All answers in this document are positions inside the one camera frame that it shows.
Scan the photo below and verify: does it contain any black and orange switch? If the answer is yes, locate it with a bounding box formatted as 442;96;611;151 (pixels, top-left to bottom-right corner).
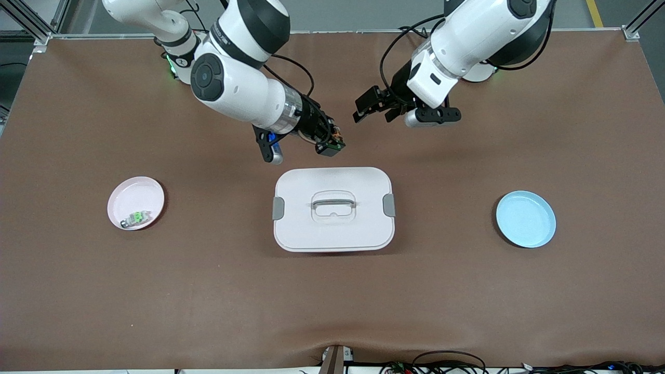
316;130;347;157

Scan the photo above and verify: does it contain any black looped table-edge cable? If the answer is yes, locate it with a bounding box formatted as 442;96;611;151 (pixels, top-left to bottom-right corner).
379;350;489;374

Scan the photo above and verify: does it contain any light blue round plate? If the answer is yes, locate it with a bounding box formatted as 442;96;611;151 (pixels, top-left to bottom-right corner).
495;190;557;249

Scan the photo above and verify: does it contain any white lidded storage box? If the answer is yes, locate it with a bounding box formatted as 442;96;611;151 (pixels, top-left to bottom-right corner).
272;167;396;253

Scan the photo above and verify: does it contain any black table-edge cable bundle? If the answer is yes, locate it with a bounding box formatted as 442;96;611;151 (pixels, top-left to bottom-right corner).
520;360;665;374

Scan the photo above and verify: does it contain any metal table-edge clamp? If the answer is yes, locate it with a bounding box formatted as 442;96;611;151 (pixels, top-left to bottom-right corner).
318;345;355;374

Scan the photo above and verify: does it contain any black base cable bundle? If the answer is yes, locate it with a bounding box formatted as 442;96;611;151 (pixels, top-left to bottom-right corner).
398;25;434;41

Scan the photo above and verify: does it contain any grey and green switch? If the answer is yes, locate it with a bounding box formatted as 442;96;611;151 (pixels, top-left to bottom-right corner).
121;210;153;229

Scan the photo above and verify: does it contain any aluminium frame post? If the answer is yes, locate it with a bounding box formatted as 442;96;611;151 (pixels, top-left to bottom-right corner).
0;0;71;48
621;0;665;42

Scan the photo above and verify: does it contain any pink round plate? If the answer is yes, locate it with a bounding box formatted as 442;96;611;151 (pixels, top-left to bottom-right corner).
107;177;166;231

